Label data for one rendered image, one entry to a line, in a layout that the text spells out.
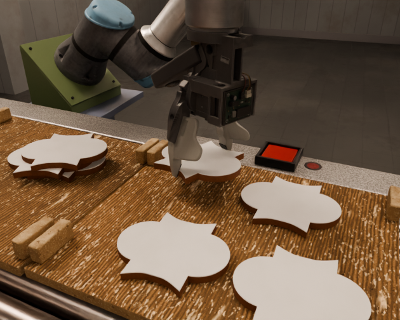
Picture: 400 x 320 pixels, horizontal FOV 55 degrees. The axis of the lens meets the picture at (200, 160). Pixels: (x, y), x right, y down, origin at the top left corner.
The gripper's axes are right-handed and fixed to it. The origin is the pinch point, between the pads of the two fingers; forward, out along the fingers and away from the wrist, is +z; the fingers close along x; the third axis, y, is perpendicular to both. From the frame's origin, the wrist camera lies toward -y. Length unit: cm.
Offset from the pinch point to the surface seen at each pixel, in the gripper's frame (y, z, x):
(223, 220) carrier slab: 9.3, 4.6, -4.1
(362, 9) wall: -256, 29, 603
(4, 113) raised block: -49, 3, -13
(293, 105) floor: -150, 90, 269
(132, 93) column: -63, 10, 30
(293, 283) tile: 23.3, 3.6, -8.0
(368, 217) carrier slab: 23.0, 4.2, 11.3
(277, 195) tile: 11.6, 3.2, 5.0
